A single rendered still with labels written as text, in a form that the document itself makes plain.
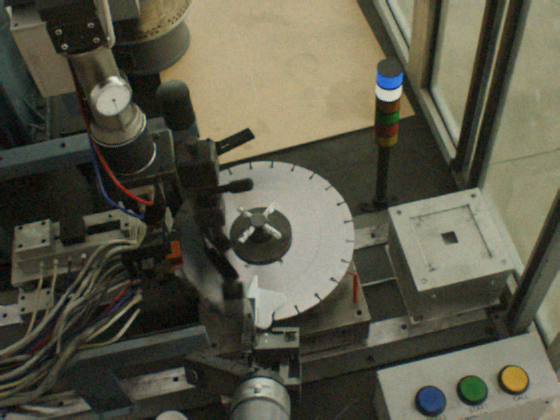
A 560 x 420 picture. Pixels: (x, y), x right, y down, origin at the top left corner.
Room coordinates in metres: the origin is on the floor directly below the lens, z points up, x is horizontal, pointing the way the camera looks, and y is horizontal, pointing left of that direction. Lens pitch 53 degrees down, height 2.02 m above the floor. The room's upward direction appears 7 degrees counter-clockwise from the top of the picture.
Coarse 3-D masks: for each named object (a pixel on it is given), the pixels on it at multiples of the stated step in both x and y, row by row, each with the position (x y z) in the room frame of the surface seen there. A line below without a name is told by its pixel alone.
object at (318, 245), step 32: (192, 192) 0.77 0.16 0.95; (256, 192) 0.75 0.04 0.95; (288, 192) 0.75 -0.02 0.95; (320, 192) 0.74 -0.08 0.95; (192, 224) 0.70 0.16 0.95; (320, 224) 0.67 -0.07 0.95; (352, 224) 0.66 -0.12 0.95; (192, 256) 0.64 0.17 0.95; (224, 256) 0.63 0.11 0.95; (288, 256) 0.61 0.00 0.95; (320, 256) 0.60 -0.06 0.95; (192, 288) 0.57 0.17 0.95; (224, 288) 0.57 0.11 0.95; (288, 288) 0.55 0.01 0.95; (320, 288) 0.54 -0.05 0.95
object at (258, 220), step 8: (240, 208) 0.69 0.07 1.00; (272, 208) 0.68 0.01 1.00; (248, 216) 0.67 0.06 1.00; (256, 216) 0.67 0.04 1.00; (264, 216) 0.66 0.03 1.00; (256, 224) 0.65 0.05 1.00; (264, 224) 0.65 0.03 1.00; (248, 232) 0.64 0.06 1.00; (256, 232) 0.65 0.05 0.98; (264, 232) 0.65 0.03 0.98; (272, 232) 0.63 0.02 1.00; (240, 240) 0.63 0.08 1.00
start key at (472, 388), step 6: (468, 378) 0.37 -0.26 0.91; (474, 378) 0.37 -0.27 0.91; (462, 384) 0.36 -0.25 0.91; (468, 384) 0.36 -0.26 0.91; (474, 384) 0.36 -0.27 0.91; (480, 384) 0.36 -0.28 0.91; (462, 390) 0.35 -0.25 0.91; (468, 390) 0.35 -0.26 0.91; (474, 390) 0.35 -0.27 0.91; (480, 390) 0.35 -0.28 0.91; (462, 396) 0.34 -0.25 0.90; (468, 396) 0.34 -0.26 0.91; (474, 396) 0.34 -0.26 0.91; (480, 396) 0.34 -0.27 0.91; (474, 402) 0.33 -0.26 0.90
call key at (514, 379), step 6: (504, 372) 0.37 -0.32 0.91; (510, 372) 0.37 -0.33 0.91; (516, 372) 0.37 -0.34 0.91; (522, 372) 0.37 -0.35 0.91; (504, 378) 0.36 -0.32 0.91; (510, 378) 0.36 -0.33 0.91; (516, 378) 0.36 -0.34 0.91; (522, 378) 0.36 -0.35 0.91; (504, 384) 0.35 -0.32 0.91; (510, 384) 0.35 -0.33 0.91; (516, 384) 0.35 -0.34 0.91; (522, 384) 0.35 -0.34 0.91; (510, 390) 0.34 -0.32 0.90; (516, 390) 0.34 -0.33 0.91
